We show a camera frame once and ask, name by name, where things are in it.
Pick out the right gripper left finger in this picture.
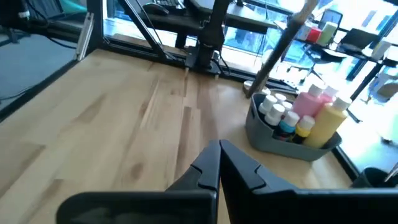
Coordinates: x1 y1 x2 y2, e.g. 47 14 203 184
55 139 221 224

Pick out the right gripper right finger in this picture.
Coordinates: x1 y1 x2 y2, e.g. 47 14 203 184
219 139 398 224

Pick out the grey-teal plastic bin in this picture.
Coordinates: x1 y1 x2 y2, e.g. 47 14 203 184
244 91 343 162

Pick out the small yellow paint bottle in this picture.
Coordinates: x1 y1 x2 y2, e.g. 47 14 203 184
292 114 316 146

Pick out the small light blue paint bottle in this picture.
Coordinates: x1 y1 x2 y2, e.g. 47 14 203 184
273 111 301 141

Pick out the large yellow paint bottle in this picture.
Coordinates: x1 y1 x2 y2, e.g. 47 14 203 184
303 96 353 149

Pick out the small white black-striped paint bottle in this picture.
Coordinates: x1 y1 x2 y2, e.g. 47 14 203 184
264 103 286 127

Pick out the black paintbrush silver ferrule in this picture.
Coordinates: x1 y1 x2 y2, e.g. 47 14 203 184
245 0 318 99

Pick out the teal ribbed plastic cup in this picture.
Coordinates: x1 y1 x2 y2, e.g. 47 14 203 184
351 167 398 189

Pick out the office chair star base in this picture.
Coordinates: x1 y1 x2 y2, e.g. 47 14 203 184
285 43 326 85

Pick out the black standing desk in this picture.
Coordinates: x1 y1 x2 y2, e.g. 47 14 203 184
295 30 398 101

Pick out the red box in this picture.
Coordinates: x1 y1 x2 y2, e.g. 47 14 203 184
306 27 323 44

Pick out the green cylinder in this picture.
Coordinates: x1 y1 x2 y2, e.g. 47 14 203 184
317 21 338 46

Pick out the dark laptop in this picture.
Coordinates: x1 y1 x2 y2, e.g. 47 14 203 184
337 27 380 54

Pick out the white cylinder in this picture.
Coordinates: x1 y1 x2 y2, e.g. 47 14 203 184
371 39 392 60

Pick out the white aluminium extrusion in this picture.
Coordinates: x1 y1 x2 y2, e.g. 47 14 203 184
76 12 94 62

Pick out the black computer mouse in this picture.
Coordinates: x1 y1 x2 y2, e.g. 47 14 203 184
144 2 170 16

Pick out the black keyboard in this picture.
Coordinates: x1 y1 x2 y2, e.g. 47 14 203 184
155 0 185 9

